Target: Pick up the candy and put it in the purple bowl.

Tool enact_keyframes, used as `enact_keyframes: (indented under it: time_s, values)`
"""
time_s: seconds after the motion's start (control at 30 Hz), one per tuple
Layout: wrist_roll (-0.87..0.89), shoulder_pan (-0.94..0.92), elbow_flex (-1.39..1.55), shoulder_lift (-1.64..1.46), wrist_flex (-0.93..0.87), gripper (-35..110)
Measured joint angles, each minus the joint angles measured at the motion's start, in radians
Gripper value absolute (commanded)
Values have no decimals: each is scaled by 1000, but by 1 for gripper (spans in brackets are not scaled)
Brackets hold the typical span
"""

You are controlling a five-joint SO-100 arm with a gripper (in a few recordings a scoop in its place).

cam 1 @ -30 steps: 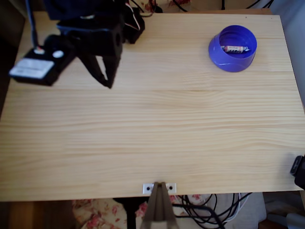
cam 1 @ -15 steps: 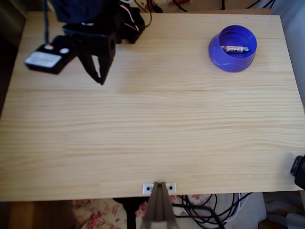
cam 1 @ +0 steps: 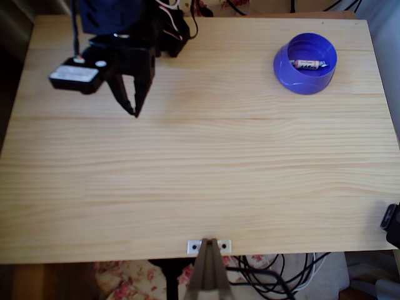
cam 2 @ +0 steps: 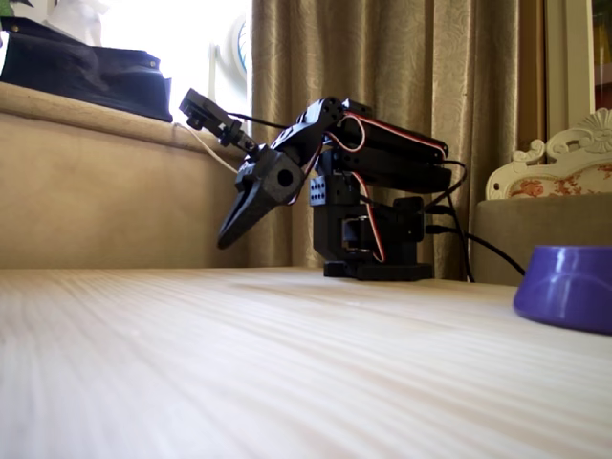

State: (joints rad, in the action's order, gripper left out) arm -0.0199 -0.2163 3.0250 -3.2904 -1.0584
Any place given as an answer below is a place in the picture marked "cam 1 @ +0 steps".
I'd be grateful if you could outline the candy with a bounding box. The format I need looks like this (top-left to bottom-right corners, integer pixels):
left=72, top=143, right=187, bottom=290
left=289, top=58, right=329, bottom=71

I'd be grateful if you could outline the purple plastic bowl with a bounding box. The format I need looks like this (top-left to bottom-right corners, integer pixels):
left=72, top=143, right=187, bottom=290
left=273, top=32, right=339, bottom=96

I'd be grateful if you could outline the black gripper-mounted webcam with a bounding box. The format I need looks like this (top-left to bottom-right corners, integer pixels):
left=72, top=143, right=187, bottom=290
left=47, top=56, right=109, bottom=96

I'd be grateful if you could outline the floral cushion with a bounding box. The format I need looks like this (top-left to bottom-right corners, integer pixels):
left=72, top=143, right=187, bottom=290
left=93, top=254, right=266, bottom=300

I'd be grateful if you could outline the black stand leg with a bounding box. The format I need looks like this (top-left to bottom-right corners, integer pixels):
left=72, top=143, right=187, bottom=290
left=148, top=258, right=195, bottom=300

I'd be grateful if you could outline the black webcam cable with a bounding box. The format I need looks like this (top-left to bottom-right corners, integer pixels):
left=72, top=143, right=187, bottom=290
left=70, top=0, right=200, bottom=62

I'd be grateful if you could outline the black power cable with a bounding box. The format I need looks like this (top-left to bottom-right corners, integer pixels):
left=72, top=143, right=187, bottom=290
left=224, top=0, right=248, bottom=16

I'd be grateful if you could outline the white metal bracket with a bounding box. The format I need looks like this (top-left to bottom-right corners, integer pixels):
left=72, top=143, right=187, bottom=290
left=186, top=239, right=233, bottom=255

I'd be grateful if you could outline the grey camera stand beam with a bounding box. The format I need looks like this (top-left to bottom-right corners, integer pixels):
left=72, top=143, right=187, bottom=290
left=184, top=237, right=234, bottom=300

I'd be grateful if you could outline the white cable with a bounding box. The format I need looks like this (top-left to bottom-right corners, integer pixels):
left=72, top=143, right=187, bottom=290
left=281, top=252, right=318, bottom=293

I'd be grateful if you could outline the black table-edge camera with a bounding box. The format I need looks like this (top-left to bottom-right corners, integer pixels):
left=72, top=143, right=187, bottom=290
left=379, top=202, right=400, bottom=251

